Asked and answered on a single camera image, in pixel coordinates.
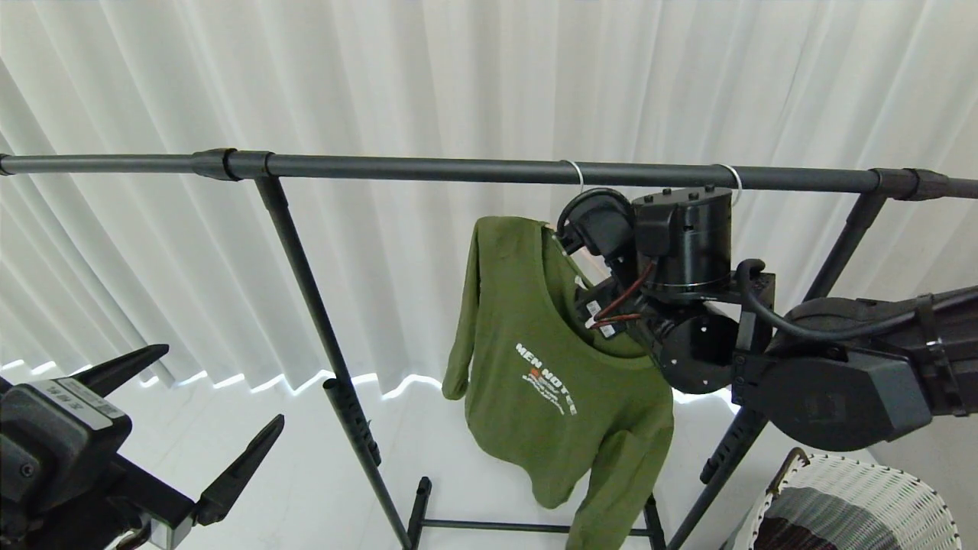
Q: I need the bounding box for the green printed shirt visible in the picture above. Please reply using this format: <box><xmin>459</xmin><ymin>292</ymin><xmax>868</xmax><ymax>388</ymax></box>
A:
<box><xmin>442</xmin><ymin>216</ymin><xmax>675</xmax><ymax>550</ymax></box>

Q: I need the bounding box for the white laundry basket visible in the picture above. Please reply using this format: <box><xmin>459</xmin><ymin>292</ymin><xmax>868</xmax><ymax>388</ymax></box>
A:
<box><xmin>745</xmin><ymin>447</ymin><xmax>962</xmax><ymax>550</ymax></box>

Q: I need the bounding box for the black cable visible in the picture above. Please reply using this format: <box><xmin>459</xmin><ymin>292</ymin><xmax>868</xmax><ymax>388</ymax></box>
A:
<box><xmin>735</xmin><ymin>258</ymin><xmax>921</xmax><ymax>342</ymax></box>
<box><xmin>556</xmin><ymin>189</ymin><xmax>635</xmax><ymax>238</ymax></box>

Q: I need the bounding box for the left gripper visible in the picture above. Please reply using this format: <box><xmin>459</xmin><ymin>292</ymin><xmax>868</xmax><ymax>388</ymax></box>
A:
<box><xmin>46</xmin><ymin>344</ymin><xmax>285</xmax><ymax>550</ymax></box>

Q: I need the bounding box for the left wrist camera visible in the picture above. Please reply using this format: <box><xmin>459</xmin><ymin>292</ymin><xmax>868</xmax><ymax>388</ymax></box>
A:
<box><xmin>0</xmin><ymin>374</ymin><xmax>132</xmax><ymax>528</ymax></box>

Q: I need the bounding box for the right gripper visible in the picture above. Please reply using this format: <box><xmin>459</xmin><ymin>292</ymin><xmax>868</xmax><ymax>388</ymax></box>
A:
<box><xmin>575</xmin><ymin>279</ymin><xmax>658</xmax><ymax>337</ymax></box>

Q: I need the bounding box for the black clothes rack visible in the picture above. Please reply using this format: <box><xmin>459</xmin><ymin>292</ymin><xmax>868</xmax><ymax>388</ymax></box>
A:
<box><xmin>0</xmin><ymin>149</ymin><xmax>978</xmax><ymax>550</ymax></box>

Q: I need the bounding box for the white curtain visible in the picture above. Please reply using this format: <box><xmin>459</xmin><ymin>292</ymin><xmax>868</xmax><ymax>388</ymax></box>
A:
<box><xmin>0</xmin><ymin>0</ymin><xmax>978</xmax><ymax>402</ymax></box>

